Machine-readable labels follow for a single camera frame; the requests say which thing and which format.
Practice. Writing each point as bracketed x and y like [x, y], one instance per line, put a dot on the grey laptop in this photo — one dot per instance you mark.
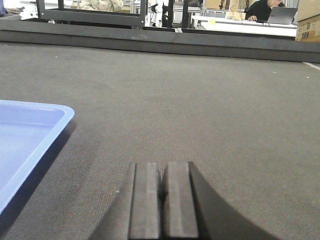
[282, 15]

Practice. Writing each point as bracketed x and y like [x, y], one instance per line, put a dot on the white background table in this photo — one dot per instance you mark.
[243, 26]

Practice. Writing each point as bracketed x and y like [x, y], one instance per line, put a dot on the person in beige jacket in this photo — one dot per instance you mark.
[101, 5]

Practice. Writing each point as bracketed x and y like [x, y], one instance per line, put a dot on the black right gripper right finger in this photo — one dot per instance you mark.
[193, 210]

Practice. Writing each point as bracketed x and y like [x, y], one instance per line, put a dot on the cardboard box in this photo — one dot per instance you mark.
[308, 21]

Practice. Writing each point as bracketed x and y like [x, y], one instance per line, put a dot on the light blue plastic tray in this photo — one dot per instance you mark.
[27, 131]

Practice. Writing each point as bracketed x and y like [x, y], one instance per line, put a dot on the person in black at laptop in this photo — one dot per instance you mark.
[261, 9]

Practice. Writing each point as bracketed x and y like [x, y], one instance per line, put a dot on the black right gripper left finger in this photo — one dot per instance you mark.
[135, 212]

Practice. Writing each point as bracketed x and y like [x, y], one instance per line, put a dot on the black metal frame rack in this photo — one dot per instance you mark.
[135, 13]

